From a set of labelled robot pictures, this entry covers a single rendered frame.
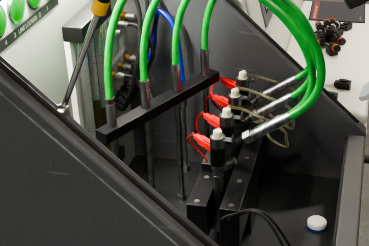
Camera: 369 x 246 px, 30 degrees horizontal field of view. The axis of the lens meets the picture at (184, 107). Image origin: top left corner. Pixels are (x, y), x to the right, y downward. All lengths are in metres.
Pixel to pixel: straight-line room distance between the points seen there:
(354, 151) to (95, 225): 0.71
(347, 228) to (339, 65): 0.61
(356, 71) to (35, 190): 1.02
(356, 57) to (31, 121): 1.11
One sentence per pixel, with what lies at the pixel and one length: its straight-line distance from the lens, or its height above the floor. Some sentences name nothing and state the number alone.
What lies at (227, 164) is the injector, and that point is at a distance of 1.25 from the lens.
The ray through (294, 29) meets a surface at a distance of 1.20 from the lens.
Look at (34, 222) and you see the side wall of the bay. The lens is 0.99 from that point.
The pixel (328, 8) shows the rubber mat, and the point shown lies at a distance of 2.14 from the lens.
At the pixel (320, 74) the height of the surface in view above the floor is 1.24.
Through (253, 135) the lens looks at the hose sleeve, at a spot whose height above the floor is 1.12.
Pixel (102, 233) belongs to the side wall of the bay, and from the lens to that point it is 0.96.
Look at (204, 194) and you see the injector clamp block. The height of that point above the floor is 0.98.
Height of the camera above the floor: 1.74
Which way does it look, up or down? 29 degrees down
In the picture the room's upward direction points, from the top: 2 degrees counter-clockwise
